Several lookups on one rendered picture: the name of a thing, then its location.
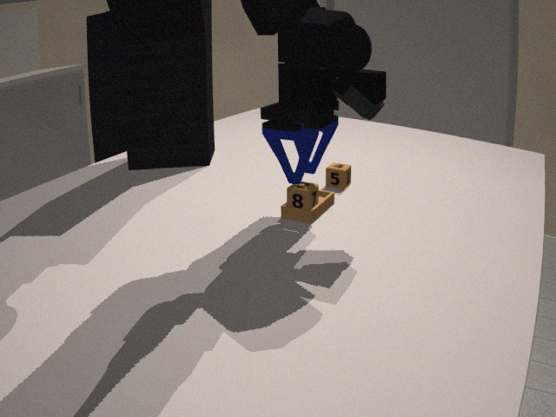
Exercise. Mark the brown cube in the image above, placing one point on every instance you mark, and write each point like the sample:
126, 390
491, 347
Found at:
338, 176
303, 196

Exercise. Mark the brown wooden tray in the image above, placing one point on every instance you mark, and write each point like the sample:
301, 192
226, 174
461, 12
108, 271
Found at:
326, 200

